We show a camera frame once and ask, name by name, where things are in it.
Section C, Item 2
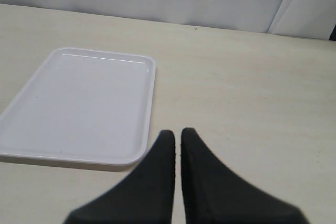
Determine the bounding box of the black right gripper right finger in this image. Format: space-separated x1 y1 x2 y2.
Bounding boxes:
181 128 308 223

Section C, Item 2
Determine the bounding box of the white rectangular plastic tray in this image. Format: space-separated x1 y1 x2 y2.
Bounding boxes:
1 48 156 166

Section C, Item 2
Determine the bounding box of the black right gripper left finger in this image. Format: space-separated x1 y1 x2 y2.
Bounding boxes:
65 130 175 223

